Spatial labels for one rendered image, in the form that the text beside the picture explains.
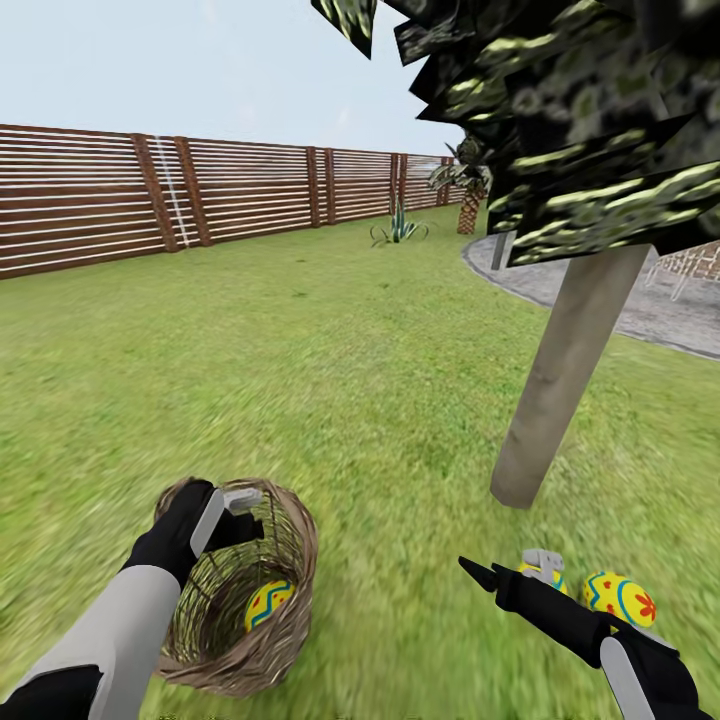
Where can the easter egg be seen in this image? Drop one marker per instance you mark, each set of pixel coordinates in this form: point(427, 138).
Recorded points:
point(621, 596)
point(264, 600)
point(559, 583)

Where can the wicker basket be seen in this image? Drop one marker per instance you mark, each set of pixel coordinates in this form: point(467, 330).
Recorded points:
point(261, 658)

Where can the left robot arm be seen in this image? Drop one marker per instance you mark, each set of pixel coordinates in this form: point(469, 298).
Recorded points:
point(101, 668)

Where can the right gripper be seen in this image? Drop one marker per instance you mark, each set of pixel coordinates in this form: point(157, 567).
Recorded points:
point(538, 602)

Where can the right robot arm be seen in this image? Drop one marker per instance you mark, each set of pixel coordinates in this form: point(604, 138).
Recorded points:
point(648, 679)

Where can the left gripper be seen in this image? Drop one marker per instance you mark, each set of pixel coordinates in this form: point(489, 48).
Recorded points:
point(242, 527)

